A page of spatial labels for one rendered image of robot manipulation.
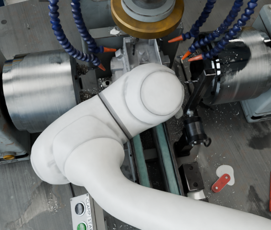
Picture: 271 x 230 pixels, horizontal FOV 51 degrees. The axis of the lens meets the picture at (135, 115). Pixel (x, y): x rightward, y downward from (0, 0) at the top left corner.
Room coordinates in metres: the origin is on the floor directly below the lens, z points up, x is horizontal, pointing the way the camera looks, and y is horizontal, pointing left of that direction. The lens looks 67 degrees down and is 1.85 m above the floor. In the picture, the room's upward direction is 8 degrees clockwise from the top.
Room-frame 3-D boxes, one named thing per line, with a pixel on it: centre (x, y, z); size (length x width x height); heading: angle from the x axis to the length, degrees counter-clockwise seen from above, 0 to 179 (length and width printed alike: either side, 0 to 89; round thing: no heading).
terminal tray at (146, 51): (0.52, 0.00, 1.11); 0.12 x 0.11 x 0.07; 17
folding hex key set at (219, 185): (0.22, -0.35, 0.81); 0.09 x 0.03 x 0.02; 140
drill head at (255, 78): (0.59, -0.32, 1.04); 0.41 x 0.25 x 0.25; 108
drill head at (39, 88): (0.38, 0.33, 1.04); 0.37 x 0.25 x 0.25; 108
